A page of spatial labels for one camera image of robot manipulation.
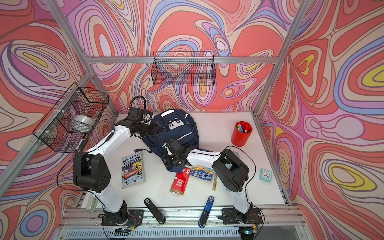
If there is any navy blue student backpack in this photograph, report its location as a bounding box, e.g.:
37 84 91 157
141 109 200 164

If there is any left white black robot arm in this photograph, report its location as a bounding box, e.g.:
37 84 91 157
73 108 158 214

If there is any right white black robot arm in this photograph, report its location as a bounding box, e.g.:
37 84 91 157
163 139 251 214

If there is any red snack packet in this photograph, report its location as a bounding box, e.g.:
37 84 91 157
170 168 191 196

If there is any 91-storey treehouse book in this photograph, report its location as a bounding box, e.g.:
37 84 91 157
190 166 214 183

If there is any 143-storey treehouse book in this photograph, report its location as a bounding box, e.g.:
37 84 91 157
122 152 145 189

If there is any gold pen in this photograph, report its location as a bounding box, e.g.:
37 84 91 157
212 173 217 191

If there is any light blue pencil pouch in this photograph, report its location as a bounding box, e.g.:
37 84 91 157
226 152 240 192

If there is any white tape roll in basket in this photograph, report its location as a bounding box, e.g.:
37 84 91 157
70 115 95 134

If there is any black stapler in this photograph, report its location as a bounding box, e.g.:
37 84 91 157
144 198 166 225

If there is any red ribbed metal pen cup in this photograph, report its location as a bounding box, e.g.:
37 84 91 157
231 121 253 147

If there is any blue stapler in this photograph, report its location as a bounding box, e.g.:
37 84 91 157
198 196 215 229

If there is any mint green small clock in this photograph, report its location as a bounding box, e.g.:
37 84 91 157
259 168 273 183

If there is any black wire basket left wall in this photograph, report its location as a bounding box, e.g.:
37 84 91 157
33 83 109 153

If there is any black wire basket wall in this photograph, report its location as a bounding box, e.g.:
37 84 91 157
151 51 217 87
33 83 109 153

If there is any black wire basket back wall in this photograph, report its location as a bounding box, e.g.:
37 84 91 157
151 51 217 87

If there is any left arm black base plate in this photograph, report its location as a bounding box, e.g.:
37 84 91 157
98 210 144 227

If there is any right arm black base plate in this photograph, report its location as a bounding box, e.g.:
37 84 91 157
218 207 263 226

